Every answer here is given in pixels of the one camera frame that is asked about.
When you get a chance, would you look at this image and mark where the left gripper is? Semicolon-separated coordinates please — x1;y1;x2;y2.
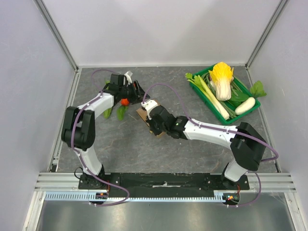
119;80;150;105

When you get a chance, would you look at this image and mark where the brown cardboard express box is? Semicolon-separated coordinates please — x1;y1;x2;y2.
136;104;165;138

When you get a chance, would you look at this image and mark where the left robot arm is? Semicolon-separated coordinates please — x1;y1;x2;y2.
61;71;150;189

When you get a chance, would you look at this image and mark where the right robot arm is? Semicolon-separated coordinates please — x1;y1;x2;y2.
142;101;265;190

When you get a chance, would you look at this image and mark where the orange carrot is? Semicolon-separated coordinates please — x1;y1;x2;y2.
120;98;130;106

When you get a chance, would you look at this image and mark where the green leafy lettuce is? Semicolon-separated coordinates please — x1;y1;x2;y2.
103;80;113;119

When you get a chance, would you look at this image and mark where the green celery stalk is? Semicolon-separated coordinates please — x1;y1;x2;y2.
185;73;230;120

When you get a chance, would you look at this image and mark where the green plastic tray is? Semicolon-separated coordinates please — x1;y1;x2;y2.
185;67;260;125

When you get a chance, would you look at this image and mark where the yellow napa cabbage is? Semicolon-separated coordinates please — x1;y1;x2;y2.
209;62;234;101

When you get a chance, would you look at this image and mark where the green bok choy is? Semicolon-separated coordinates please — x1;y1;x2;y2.
228;92;249;107

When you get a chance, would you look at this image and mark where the white radish with leaves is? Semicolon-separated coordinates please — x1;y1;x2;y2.
235;81;267;115

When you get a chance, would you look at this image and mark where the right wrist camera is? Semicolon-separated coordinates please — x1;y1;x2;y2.
141;100;160;120

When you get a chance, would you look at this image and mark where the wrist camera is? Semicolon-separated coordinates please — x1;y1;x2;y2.
124;71;133;85
141;100;160;120

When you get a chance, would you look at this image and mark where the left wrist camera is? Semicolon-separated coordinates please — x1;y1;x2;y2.
124;71;133;85

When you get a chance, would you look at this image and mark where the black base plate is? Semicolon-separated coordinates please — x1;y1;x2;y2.
78;172;250;191

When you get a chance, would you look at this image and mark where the grey slotted cable duct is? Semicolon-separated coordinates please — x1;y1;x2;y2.
45;192;231;202

